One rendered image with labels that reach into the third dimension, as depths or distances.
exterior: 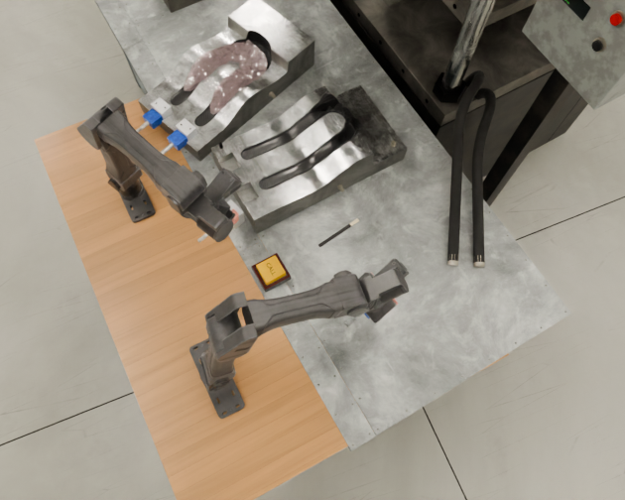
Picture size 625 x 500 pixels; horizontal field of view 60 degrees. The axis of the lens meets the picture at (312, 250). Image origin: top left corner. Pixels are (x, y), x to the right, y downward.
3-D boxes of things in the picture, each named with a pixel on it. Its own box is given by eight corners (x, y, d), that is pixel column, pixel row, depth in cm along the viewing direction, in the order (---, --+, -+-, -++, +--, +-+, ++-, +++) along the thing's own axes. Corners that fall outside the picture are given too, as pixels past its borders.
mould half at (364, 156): (256, 233, 153) (252, 212, 141) (215, 164, 161) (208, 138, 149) (403, 159, 164) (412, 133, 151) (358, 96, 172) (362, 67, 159)
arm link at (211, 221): (240, 222, 124) (232, 195, 113) (214, 249, 121) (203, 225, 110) (203, 194, 127) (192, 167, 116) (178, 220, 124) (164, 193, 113)
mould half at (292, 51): (199, 162, 162) (193, 141, 151) (142, 111, 168) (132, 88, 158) (313, 64, 176) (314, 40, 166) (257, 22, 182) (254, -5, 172)
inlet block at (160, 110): (141, 144, 160) (136, 134, 155) (130, 134, 161) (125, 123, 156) (175, 117, 164) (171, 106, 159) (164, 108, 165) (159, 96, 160)
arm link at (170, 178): (209, 180, 114) (101, 82, 114) (179, 209, 111) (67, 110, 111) (208, 198, 126) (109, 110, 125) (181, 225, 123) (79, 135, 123)
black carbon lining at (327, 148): (264, 196, 150) (261, 180, 141) (237, 153, 155) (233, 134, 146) (370, 144, 157) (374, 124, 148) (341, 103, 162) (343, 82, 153)
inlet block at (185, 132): (166, 166, 158) (162, 156, 152) (154, 156, 159) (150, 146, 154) (199, 138, 161) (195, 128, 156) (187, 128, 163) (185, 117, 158)
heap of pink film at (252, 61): (217, 119, 160) (214, 102, 153) (178, 85, 165) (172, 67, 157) (279, 68, 168) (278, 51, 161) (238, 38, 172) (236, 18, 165)
